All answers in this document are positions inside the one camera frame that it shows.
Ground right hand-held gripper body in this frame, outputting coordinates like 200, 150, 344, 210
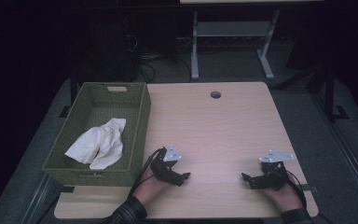
251, 149, 295, 191

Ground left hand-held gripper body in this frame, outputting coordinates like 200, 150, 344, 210
149, 144, 185, 188

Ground white cloth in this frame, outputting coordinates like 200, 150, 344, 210
63, 118, 128, 171

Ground green woven basket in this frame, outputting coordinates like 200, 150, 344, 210
41, 81, 152, 188

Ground person's right hand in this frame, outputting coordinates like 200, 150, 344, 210
261, 173, 305, 213

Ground person's left hand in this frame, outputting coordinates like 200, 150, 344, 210
131, 167, 172, 207

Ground black metal stand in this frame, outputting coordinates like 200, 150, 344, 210
273, 61, 351, 123

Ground left hand-held gripper black cable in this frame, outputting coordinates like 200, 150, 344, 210
128, 147, 166, 198

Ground hand-held gripper black cable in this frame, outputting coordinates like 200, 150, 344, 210
128, 147, 166, 198
279, 168, 309, 210

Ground right hand-held gripper black cable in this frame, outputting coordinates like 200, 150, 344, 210
279, 168, 309, 210

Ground black strap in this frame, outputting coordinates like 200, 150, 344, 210
300, 183, 320, 194

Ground tangle of floor cables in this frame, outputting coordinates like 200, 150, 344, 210
124, 33, 192, 84

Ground white metal table frame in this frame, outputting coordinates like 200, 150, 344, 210
190, 8, 282, 82

